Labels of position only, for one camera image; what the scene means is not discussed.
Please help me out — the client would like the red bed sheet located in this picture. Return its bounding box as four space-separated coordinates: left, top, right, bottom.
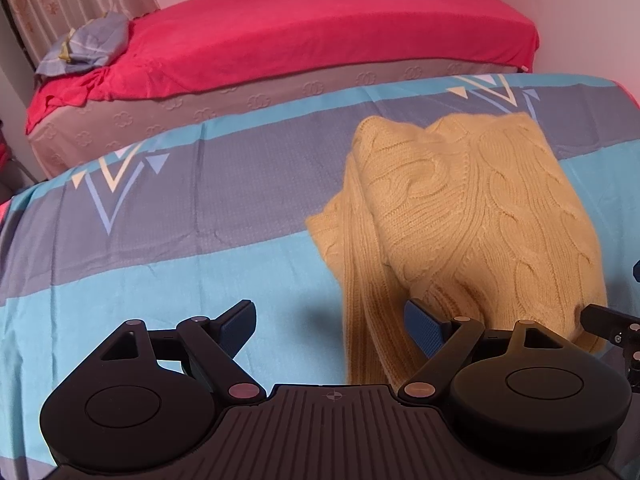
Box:
25 0 541 136

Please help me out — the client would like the blue grey patterned bed sheet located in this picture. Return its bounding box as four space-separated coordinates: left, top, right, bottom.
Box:
0 72 640 480

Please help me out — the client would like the yellow cable-knit cardigan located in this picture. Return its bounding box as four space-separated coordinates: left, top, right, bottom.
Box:
305 111 609 386

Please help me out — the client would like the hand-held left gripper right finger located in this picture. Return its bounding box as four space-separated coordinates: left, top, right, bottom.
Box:
397 298 577 404

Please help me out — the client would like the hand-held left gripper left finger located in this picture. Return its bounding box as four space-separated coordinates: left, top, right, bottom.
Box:
70 299 267 405

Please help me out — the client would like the embossed beige mattress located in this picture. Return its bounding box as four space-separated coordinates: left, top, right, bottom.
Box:
27 55 532 181

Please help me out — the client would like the crumpled blue grey cloth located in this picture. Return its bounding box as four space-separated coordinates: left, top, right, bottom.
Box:
34 10 132 78

